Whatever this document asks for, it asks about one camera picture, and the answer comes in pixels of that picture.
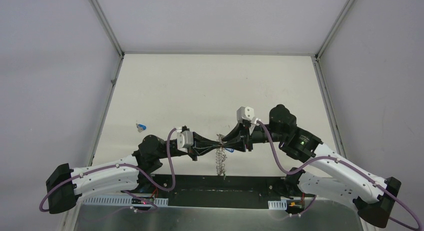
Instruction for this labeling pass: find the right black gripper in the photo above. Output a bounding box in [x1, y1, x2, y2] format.
[221, 121, 286, 152]

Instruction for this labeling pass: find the blue tagged key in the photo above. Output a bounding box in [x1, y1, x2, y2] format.
[225, 148, 235, 153]
[136, 123, 147, 133]

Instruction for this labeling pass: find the round metal keyring disc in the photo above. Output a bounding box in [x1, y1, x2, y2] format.
[215, 134, 227, 180]

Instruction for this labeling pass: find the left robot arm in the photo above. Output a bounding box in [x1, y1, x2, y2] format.
[39, 126, 222, 214]

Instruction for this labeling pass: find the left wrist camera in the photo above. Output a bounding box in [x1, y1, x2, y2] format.
[176, 126, 194, 153]

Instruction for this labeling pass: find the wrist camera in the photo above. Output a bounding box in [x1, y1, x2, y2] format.
[176, 126, 194, 153]
[236, 106, 255, 123]

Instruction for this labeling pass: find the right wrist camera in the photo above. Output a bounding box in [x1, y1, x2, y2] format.
[236, 106, 255, 123]

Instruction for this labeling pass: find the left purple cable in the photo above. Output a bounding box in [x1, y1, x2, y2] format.
[39, 127, 181, 213]

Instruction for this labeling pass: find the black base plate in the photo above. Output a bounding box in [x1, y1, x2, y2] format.
[131, 175, 305, 209]

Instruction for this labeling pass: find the right white cable duct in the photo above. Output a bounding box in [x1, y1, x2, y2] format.
[267, 200, 288, 211]

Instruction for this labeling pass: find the white cable duct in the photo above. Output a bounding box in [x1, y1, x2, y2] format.
[267, 200, 288, 211]
[82, 195, 169, 207]

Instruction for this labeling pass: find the left white cable duct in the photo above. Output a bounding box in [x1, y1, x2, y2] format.
[82, 195, 169, 207]

